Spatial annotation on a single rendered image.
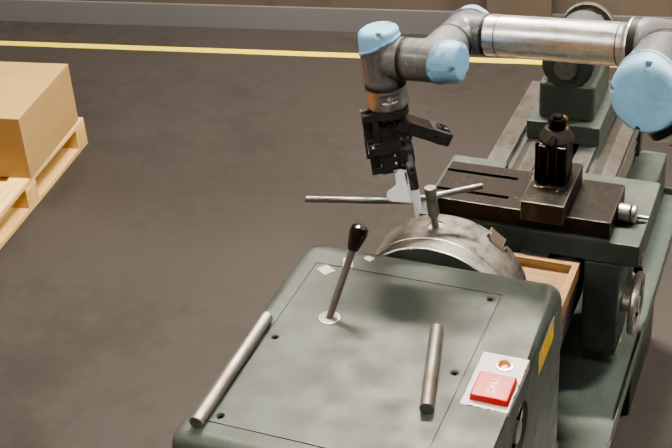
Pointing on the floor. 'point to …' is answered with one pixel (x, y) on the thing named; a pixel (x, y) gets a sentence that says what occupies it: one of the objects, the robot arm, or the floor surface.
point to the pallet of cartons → (34, 136)
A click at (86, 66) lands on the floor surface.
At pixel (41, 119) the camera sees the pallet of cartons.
